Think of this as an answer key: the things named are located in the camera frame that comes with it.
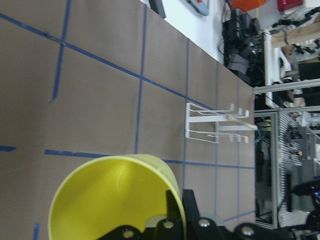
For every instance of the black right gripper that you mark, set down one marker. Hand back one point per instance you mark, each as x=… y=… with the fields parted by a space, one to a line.
x=307 y=188

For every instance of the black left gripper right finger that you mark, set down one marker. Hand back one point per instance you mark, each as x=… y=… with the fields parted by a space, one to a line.
x=204 y=228

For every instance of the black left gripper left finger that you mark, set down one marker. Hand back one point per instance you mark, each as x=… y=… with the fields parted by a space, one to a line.
x=168 y=227

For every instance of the yellow cup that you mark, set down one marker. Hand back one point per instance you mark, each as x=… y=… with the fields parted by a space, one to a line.
x=109 y=192

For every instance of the white wire cup rack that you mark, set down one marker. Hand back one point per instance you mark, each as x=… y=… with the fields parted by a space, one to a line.
x=211 y=126

